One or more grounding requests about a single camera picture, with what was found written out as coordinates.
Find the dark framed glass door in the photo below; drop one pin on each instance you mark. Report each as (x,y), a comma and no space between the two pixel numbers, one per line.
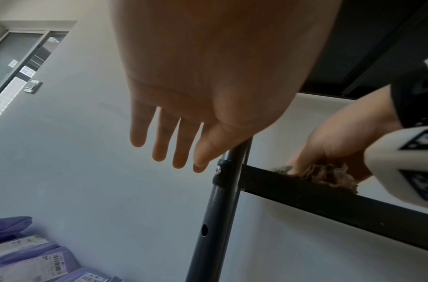
(15,52)

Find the dark metal shelf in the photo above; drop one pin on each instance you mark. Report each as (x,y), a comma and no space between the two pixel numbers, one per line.
(213,220)

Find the person's right hand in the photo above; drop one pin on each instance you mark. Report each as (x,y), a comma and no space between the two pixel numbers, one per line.
(346,132)

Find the white marker cube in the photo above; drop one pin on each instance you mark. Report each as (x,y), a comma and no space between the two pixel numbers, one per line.
(384,165)

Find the person's left hand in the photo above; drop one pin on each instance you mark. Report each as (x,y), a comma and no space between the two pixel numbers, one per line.
(217,68)

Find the green and pink cleaning cloth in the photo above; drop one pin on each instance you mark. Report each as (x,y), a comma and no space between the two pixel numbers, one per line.
(328,176)

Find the black marker wristband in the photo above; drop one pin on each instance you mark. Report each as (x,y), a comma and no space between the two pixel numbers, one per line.
(416,104)

